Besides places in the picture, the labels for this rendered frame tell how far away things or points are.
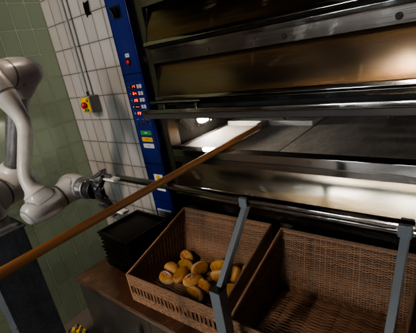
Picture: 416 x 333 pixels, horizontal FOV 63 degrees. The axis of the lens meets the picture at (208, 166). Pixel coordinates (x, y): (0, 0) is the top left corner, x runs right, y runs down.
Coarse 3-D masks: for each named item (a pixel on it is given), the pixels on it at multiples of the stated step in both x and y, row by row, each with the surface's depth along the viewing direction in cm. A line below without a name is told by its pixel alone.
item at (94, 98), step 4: (84, 96) 207; (88, 96) 204; (92, 96) 206; (96, 96) 208; (84, 100) 207; (88, 100) 205; (92, 100) 206; (96, 100) 208; (88, 104) 206; (92, 104) 206; (96, 104) 208; (88, 108) 207; (92, 108) 206; (96, 108) 208; (100, 108) 210; (88, 112) 210; (92, 112) 207
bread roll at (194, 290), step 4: (188, 288) 156; (192, 288) 155; (196, 288) 154; (200, 288) 156; (188, 292) 156; (192, 292) 154; (196, 292) 153; (200, 292) 153; (188, 296) 156; (192, 296) 154; (196, 296) 152; (200, 296) 152; (196, 300) 152; (200, 300) 152
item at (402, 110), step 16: (208, 112) 140; (224, 112) 135; (240, 112) 130; (256, 112) 126; (272, 112) 121; (288, 112) 118; (304, 112) 114; (320, 112) 110; (336, 112) 107; (352, 112) 104; (368, 112) 101; (384, 112) 98; (400, 112) 96
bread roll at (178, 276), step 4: (180, 268) 171; (184, 268) 170; (176, 272) 170; (180, 272) 168; (184, 272) 168; (176, 276) 167; (180, 276) 166; (184, 276) 168; (176, 280) 166; (180, 280) 166
